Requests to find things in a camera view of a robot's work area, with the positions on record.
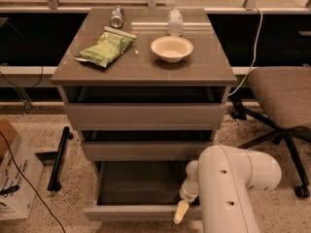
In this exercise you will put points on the grey office chair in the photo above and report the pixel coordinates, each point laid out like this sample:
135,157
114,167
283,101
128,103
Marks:
284,94

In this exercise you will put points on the clear plastic water bottle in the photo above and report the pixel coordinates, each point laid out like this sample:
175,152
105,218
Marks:
175,23

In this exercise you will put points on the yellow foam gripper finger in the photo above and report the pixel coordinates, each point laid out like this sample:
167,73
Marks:
181,211

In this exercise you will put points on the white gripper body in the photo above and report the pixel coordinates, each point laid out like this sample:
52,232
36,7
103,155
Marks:
189,191

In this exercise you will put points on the grey middle drawer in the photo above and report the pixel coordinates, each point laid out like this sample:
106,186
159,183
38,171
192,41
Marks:
143,151

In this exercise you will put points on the silver soda can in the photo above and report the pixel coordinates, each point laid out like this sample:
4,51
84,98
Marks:
117,18

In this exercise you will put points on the white cardboard box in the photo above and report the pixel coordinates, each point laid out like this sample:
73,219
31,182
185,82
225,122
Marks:
20,173

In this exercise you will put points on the grey drawer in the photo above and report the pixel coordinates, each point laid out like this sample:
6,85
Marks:
99,116
137,191
143,151

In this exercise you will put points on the green chip bag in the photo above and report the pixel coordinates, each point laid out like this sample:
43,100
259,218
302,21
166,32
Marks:
109,47

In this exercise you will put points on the grey drawer cabinet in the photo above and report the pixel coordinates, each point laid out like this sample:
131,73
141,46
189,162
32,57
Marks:
140,77

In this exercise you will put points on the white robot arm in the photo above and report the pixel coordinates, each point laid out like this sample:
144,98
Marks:
220,179

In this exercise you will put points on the white paper bowl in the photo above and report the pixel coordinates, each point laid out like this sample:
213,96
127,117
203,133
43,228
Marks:
171,49

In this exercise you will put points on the black metal bar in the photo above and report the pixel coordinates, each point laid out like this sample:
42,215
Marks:
54,183

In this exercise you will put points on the grey bottom drawer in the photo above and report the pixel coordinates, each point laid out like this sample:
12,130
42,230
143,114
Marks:
137,191

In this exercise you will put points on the grey top drawer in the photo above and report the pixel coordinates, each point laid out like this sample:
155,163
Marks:
99,116

